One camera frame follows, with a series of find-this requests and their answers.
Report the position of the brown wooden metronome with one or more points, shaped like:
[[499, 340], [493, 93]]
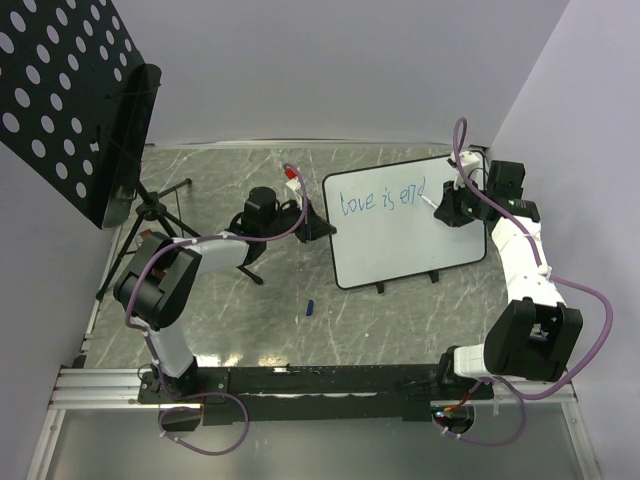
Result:
[[158, 273]]

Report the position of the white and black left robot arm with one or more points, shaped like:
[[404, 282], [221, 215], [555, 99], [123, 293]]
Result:
[[155, 286]]

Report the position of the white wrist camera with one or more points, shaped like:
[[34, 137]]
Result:
[[296, 187], [471, 164]]

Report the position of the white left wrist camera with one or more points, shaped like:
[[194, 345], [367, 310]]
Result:
[[296, 187]]

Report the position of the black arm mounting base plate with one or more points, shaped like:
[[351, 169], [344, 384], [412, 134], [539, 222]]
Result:
[[290, 393]]

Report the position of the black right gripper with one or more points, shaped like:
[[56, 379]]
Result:
[[447, 211]]

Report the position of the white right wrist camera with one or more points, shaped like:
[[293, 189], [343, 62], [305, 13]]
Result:
[[471, 164]]

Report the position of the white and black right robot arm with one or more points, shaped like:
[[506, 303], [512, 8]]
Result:
[[536, 333]]

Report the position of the white whiteboard marker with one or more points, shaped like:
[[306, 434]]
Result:
[[429, 202]]

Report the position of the black perforated music stand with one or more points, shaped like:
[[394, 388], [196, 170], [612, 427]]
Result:
[[76, 102]]

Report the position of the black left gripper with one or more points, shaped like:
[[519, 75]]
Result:
[[314, 227]]

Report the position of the white whiteboard with black frame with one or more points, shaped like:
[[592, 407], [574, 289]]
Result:
[[386, 231]]

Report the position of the aluminium rail frame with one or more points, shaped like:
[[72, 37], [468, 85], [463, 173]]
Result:
[[517, 430]]

